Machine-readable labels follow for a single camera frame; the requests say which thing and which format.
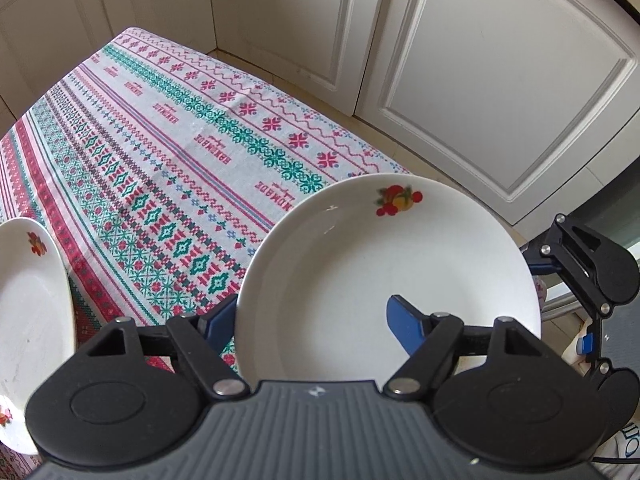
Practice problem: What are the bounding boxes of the white kitchen cabinets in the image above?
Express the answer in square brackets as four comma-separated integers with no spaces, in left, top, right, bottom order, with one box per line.
[1,0,639,229]

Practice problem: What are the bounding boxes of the white plate with fruit print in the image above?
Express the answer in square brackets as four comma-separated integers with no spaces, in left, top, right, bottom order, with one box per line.
[235,174,541,384]

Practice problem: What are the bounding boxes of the white plate with flower print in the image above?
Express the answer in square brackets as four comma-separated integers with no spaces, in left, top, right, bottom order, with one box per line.
[0,217,76,455]

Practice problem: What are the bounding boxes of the patterned tablecloth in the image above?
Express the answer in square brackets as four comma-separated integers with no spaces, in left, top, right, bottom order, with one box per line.
[1,27,398,344]

